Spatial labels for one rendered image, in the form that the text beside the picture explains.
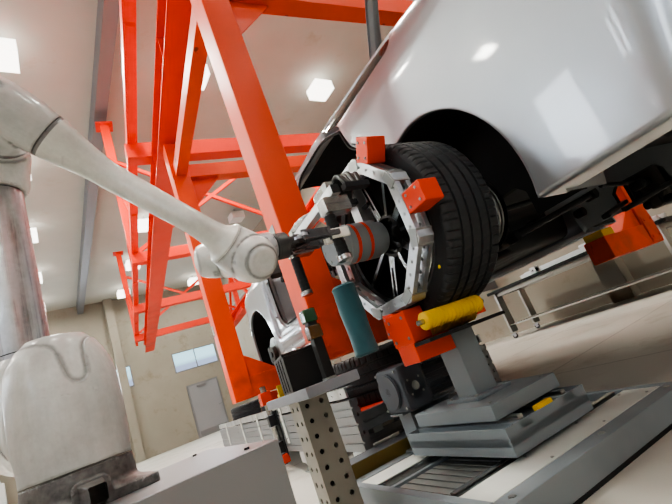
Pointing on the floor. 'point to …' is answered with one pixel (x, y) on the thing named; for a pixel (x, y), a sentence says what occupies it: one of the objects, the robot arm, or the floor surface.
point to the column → (325, 452)
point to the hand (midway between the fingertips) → (336, 235)
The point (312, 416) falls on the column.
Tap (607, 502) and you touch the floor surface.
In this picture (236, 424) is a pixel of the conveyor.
